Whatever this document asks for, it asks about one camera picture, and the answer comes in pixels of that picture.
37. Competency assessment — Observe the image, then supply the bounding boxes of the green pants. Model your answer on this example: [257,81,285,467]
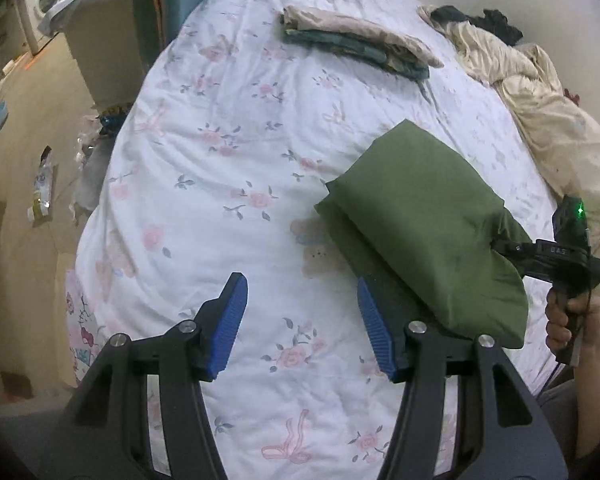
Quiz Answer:
[315,120,530,349]

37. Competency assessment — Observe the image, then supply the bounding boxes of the right forearm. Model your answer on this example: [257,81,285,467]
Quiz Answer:
[574,310,600,458]

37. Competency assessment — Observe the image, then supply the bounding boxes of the right hand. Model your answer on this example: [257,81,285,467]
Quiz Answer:
[545,287,600,358]

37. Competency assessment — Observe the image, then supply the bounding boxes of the cream crumpled blanket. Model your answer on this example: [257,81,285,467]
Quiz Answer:
[417,6,600,258]

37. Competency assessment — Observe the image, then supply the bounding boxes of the white tube package on floor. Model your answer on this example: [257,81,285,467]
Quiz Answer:
[27,145,54,223]

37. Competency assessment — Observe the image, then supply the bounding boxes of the white plastic bag on floor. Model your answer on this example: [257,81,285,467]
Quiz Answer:
[69,114,117,224]

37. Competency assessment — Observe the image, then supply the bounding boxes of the folded beige and teal clothes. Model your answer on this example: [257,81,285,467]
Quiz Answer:
[279,6,444,81]

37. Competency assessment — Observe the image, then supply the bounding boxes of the dark clothes near wall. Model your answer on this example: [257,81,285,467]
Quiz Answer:
[430,6,524,47]

